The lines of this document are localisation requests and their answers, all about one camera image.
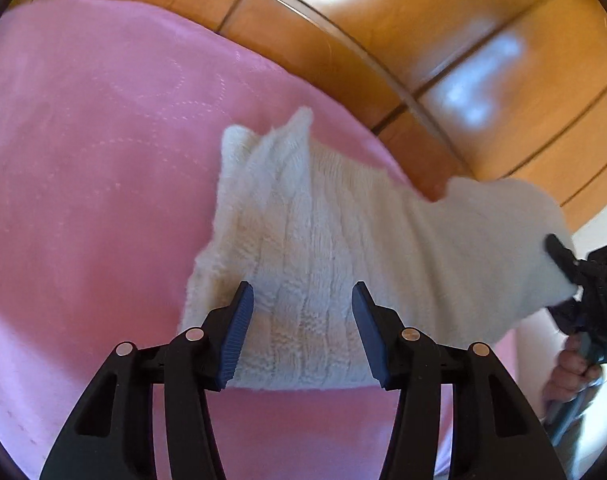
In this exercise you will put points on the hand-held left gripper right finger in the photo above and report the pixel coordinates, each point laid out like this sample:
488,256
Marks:
369,332

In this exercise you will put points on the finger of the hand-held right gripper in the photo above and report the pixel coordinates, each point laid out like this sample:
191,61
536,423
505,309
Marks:
563,257
567,316

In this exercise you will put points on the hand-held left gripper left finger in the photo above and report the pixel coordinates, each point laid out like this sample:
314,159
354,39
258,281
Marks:
235,332

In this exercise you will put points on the white knit sweater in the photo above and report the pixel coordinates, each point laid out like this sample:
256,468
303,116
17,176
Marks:
333,240

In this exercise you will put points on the person's right hand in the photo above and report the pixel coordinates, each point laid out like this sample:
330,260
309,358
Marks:
568,372

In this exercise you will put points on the pink blanket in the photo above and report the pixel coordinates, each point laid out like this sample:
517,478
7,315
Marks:
83,160

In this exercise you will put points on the wooden panelled wardrobe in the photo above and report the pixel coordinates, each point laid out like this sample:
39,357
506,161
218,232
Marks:
383,35

